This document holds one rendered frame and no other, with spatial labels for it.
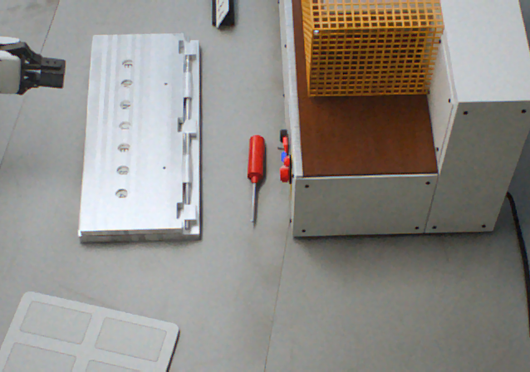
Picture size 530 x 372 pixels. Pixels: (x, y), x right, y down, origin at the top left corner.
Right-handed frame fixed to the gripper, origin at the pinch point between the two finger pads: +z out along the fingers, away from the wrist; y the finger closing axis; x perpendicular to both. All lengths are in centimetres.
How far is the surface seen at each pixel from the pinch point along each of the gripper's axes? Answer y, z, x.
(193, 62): 11.9, 26.2, -16.3
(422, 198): -7, 61, 23
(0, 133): 21.9, -8.1, -2.0
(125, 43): 12.8, 13.1, -19.6
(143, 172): 11.7, 17.3, 10.3
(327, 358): 9, 48, 45
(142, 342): 14.6, 18.4, 41.8
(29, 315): 18.9, 0.2, 36.3
